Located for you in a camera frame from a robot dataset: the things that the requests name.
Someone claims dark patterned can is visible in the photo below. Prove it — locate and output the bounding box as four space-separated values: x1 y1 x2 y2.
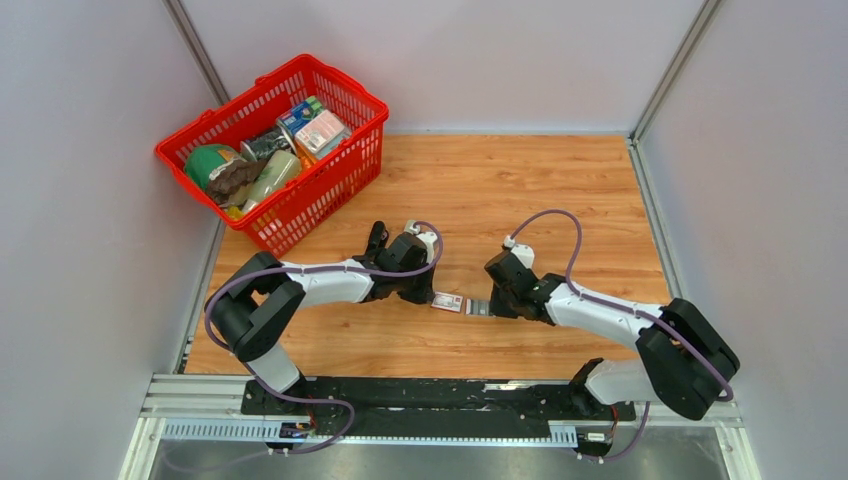
240 126 294 162

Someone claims green round package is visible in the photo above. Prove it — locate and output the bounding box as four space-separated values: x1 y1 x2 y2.
183 144 246 190

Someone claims red plastic shopping basket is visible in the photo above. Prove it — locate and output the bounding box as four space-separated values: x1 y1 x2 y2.
154 53 390 256

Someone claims pale green bottle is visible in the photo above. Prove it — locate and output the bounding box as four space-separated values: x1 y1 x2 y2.
241 150 302 214

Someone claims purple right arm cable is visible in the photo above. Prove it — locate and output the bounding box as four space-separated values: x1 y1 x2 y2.
506 209 735 403

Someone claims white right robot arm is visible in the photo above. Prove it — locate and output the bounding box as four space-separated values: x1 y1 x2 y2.
484 249 740 420

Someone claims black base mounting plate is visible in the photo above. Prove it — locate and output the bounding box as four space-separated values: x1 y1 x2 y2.
240 376 636 435

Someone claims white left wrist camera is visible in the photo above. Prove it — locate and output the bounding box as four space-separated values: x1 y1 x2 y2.
404 220 444 264

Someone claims black stapler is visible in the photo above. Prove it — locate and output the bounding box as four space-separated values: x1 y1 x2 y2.
353 220 389 265

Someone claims small red white staple box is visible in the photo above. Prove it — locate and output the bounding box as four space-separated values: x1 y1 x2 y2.
431 292 464 313

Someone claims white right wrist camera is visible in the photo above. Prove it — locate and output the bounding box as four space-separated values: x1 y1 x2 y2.
503 235 535 269

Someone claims brown crumpled bag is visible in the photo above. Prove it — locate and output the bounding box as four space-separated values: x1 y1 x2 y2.
203 160 266 207

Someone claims blue green box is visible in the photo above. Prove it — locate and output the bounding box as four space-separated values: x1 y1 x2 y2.
275 96 325 137

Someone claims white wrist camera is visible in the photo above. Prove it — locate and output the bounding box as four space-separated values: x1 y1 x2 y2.
404 220 444 264
503 235 535 269

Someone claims pink white carton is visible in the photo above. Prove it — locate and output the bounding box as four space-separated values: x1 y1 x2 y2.
295 110 352 160

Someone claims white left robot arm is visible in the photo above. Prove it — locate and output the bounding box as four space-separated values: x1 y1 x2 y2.
204 222 442 415

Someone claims grey staple strip box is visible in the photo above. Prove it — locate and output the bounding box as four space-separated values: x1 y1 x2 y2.
464 298 492 317

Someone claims slotted grey cable duct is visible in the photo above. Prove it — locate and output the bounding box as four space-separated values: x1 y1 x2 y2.
161 419 578 448

